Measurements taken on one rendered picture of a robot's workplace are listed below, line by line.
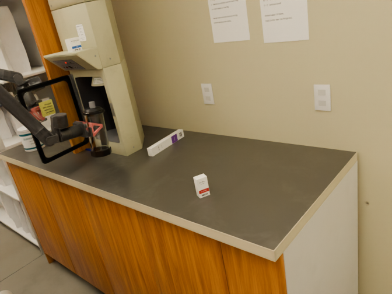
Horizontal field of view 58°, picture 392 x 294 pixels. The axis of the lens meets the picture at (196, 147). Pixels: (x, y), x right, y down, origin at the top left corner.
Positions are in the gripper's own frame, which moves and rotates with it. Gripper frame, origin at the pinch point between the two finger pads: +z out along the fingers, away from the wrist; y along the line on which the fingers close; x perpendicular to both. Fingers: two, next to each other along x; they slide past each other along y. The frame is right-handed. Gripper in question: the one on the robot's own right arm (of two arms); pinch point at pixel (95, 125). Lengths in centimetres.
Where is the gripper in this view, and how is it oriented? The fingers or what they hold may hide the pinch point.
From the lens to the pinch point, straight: 181.4
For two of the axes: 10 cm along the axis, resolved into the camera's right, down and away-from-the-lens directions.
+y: -7.5, -1.2, 6.5
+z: 6.5, -3.0, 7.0
